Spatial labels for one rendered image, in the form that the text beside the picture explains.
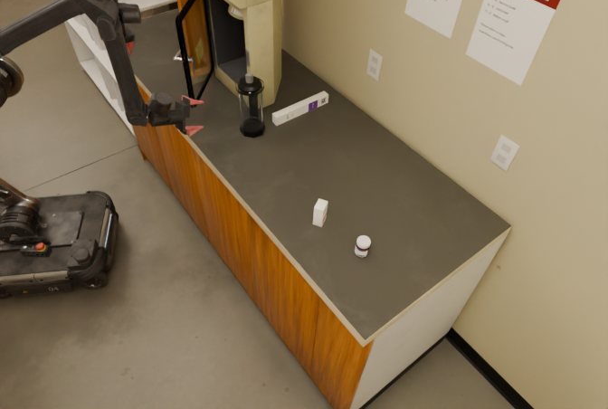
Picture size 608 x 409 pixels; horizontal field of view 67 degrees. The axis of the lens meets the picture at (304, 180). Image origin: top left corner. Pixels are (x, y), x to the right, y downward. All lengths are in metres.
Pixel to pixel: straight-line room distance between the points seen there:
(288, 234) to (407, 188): 0.49
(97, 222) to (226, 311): 0.83
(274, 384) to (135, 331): 0.74
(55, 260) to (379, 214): 1.63
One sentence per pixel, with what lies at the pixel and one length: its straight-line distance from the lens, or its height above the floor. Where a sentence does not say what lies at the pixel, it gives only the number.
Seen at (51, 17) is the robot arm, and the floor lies 1.54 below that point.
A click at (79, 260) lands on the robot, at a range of 2.43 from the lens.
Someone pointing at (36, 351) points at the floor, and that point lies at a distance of 2.65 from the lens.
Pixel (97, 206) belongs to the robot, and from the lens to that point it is 2.73.
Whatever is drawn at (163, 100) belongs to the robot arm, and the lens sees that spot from 1.67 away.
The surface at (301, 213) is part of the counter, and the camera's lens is 1.61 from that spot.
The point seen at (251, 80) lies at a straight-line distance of 1.76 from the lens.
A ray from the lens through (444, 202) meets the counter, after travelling 1.74.
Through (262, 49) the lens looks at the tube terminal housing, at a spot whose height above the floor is 1.22.
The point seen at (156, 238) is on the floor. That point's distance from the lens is 2.80.
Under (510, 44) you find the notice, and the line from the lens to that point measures 1.53.
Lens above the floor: 2.20
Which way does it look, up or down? 47 degrees down
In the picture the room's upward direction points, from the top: 3 degrees clockwise
